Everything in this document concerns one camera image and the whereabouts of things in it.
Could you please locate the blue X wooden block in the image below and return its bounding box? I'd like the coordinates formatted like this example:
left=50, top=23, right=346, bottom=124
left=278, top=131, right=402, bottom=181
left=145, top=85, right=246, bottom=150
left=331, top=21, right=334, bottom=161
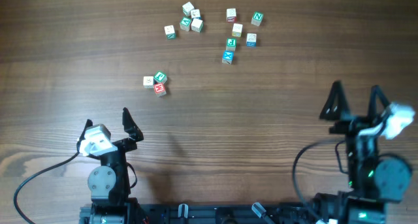
left=222, top=50, right=234, bottom=65

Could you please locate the red M wooden block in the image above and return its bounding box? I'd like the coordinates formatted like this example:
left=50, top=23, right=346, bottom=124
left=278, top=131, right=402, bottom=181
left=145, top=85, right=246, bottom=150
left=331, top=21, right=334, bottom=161
left=153, top=83, right=167, bottom=97

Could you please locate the shell picture blue D block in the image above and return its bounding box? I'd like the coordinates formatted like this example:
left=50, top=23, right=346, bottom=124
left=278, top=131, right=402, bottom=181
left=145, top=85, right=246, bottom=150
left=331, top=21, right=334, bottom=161
left=143, top=76, right=154, bottom=89

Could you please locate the green N block right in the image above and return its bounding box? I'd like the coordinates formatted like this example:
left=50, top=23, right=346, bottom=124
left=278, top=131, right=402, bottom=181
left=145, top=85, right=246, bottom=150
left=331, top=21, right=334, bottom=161
left=251, top=11, right=264, bottom=26

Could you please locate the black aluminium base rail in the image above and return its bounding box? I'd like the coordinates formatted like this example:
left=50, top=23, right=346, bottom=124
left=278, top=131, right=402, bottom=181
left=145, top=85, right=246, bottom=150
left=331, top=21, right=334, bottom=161
left=79, top=203, right=317, bottom=224

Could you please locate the green A wooden block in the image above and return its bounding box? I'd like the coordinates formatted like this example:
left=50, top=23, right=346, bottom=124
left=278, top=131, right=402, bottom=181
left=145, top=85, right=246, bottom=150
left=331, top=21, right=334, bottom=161
left=180, top=16, right=192, bottom=31

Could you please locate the green n block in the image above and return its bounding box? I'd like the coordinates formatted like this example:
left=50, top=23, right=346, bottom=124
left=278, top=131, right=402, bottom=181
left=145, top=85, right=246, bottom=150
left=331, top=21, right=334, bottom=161
left=251, top=11, right=264, bottom=26
left=164, top=25, right=176, bottom=39

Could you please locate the green J wooden block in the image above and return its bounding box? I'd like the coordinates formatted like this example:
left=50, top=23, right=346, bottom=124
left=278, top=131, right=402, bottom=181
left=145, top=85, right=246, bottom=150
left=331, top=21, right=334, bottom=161
left=153, top=71, right=168, bottom=84

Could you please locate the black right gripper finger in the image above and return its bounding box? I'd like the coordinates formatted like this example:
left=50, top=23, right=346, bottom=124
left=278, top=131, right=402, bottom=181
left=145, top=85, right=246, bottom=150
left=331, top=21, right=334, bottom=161
left=319, top=80, right=351, bottom=121
left=367, top=85, right=391, bottom=118

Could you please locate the green F wooden block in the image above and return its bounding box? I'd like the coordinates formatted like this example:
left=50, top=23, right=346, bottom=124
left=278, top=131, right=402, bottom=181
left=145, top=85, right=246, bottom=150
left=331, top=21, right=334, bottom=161
left=226, top=38, right=237, bottom=52

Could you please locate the white picture block blue side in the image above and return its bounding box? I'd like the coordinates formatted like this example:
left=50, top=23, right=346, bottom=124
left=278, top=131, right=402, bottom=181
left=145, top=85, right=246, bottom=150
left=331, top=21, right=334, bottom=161
left=191, top=9, right=201, bottom=20

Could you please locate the green N block left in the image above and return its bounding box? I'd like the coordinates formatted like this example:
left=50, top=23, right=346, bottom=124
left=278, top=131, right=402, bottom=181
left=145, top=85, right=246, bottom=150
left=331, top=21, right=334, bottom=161
left=164, top=25, right=176, bottom=39

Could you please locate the white block red side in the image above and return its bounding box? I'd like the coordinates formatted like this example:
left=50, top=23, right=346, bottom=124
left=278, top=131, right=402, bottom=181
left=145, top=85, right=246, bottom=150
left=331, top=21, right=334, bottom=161
left=226, top=8, right=237, bottom=22

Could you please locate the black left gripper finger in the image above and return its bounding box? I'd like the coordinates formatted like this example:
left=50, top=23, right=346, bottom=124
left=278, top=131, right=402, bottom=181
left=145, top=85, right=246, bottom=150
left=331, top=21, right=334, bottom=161
left=76, top=119, right=93, bottom=152
left=122, top=107, right=144, bottom=142

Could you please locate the white block green side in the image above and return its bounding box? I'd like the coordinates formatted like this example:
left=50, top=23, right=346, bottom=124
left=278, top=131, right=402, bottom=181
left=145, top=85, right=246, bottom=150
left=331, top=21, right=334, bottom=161
left=191, top=18, right=203, bottom=33

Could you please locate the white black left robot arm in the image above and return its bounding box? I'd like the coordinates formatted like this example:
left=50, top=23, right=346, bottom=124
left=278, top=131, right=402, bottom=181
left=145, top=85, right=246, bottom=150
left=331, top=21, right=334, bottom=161
left=77, top=108, right=149, bottom=224

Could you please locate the white block top left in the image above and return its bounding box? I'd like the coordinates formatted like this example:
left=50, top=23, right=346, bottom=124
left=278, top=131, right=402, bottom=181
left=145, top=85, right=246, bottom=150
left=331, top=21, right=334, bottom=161
left=182, top=1, right=195, bottom=16

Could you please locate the white block yellow side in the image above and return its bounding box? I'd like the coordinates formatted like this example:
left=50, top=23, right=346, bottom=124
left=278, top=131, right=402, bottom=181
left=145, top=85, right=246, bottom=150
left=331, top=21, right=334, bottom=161
left=232, top=23, right=243, bottom=37

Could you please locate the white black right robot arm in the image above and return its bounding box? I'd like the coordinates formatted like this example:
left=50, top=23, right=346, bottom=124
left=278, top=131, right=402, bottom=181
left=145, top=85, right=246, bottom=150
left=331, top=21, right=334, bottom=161
left=304, top=81, right=415, bottom=223

